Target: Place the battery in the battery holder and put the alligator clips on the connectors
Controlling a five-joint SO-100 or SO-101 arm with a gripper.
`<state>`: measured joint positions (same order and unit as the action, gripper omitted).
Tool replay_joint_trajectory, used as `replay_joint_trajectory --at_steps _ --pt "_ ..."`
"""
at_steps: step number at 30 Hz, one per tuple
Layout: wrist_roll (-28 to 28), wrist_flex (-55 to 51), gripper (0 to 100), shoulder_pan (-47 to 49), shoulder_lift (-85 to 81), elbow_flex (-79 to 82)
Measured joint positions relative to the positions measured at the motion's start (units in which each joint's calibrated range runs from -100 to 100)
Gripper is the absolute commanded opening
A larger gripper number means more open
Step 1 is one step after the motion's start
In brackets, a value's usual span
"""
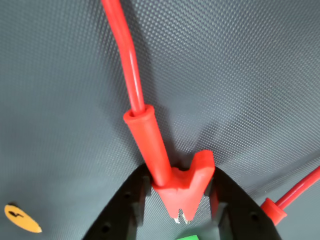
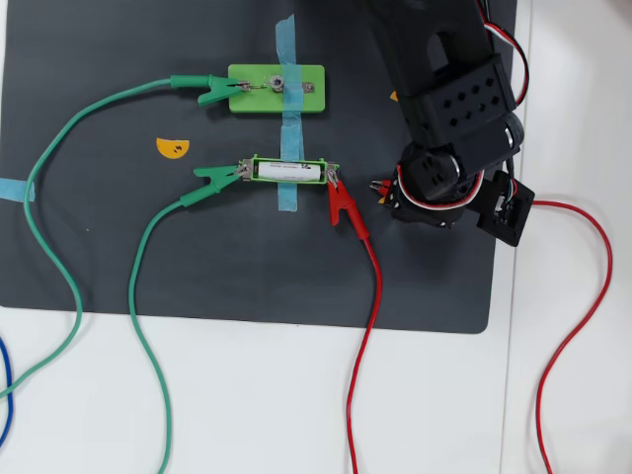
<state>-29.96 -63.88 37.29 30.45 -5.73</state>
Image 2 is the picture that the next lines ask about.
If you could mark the white AA battery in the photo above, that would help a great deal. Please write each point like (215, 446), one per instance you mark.
(289, 170)

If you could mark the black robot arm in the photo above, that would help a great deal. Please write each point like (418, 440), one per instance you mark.
(444, 39)

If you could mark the dark grey work mat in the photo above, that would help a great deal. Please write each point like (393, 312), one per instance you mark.
(247, 257)

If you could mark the blue masking tape strip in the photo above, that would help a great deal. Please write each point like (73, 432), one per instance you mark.
(15, 190)
(287, 49)
(289, 197)

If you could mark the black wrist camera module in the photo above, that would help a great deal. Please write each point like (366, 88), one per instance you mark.
(508, 217)

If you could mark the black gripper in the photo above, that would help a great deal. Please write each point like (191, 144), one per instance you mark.
(406, 211)

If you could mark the green alligator clip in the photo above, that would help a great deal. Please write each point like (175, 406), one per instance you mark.
(212, 88)
(212, 180)

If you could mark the green battery holder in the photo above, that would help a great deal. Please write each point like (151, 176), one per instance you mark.
(254, 170)

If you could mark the orange sticker lightning mark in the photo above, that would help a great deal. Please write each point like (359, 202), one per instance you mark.
(165, 148)

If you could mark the orange paper sticker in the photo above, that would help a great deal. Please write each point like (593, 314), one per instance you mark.
(383, 201)

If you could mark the green connector block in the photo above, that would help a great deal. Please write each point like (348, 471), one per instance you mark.
(247, 103)

